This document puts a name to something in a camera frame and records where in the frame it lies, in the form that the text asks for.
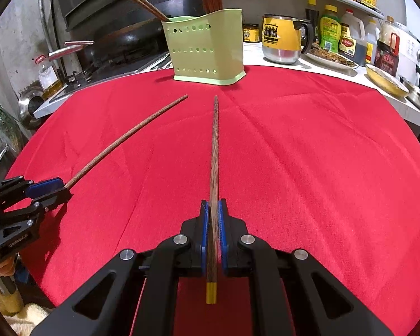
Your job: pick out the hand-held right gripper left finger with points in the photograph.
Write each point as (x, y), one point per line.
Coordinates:
(204, 231)

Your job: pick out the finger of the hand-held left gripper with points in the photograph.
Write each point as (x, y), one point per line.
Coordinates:
(43, 186)
(54, 198)

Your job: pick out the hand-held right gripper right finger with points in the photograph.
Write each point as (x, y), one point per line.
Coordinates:
(222, 231)

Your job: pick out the gold-tipped wooden chopstick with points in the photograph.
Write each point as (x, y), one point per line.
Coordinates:
(143, 8)
(147, 4)
(140, 125)
(214, 164)

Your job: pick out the green plastic utensil holder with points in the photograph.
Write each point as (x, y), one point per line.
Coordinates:
(210, 52)

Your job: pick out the cream towel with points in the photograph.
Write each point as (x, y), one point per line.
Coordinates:
(24, 316)

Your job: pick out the green plant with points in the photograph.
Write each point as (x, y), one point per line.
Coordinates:
(0, 122)

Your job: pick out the red tablecloth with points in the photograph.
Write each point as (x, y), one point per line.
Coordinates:
(301, 182)

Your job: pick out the oil bottle red cap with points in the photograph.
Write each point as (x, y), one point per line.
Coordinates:
(48, 78)

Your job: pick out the gas stove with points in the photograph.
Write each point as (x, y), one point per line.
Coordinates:
(98, 70)

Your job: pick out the black wok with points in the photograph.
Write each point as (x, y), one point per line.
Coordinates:
(126, 36)

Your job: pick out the small dark lid jar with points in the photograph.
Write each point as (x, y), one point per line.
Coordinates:
(251, 32)

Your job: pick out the yellow steel mug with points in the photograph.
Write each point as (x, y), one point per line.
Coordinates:
(281, 38)

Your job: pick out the plate of food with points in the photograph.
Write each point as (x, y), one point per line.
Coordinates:
(330, 57)

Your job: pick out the yellow bowl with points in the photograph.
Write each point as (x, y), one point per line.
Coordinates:
(385, 81)

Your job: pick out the green label sauce bottle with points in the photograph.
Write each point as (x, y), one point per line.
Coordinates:
(330, 31)

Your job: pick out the large dark vinegar jug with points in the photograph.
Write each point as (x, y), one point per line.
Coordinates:
(351, 40)

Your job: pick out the dark bottle yellow cap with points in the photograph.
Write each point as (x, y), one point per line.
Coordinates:
(312, 14)

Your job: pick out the steel bowl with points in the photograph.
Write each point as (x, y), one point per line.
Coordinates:
(418, 97)

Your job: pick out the clear cooking oil jug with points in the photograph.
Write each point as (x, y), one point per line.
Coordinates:
(371, 43)

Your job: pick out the red label jar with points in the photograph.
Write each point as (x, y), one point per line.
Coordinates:
(387, 54)

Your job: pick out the white rice cooker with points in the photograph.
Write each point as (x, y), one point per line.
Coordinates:
(411, 54)

